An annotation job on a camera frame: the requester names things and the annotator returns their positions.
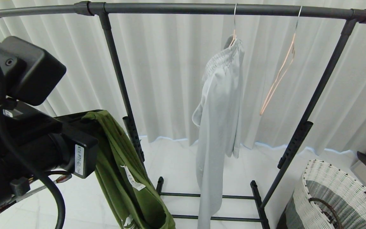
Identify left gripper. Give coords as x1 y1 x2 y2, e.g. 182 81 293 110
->
40 110 101 178

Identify green garment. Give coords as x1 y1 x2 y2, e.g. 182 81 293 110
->
81 110 176 229

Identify pink clothes hanger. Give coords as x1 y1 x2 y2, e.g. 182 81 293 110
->
259 6 303 116
227 3 238 48

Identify pale grey shorts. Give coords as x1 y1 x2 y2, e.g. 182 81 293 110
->
192 34 245 229

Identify white laundry basket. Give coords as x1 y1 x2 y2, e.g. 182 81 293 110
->
277 159 366 229

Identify black clothes rack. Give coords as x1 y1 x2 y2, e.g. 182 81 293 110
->
0 1 366 229

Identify white curtain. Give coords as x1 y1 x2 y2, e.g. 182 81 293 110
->
0 0 366 156

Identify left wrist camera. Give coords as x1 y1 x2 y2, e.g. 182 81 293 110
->
0 36 67 128

